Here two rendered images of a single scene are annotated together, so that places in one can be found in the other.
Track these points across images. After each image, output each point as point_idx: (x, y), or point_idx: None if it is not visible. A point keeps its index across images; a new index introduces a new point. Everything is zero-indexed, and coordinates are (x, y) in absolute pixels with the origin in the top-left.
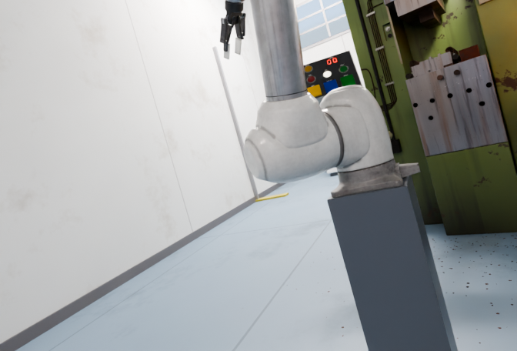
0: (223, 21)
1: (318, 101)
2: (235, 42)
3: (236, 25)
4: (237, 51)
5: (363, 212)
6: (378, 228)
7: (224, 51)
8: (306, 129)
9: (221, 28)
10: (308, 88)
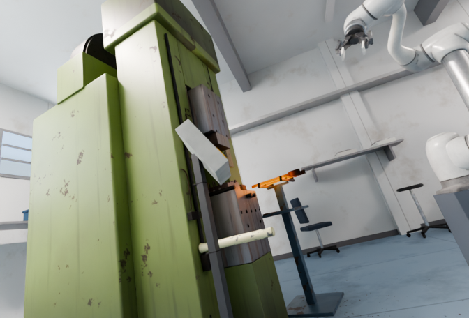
0: (371, 34)
1: (224, 169)
2: (343, 49)
3: (349, 43)
4: (343, 56)
5: None
6: None
7: (363, 44)
8: None
9: (370, 33)
10: (218, 148)
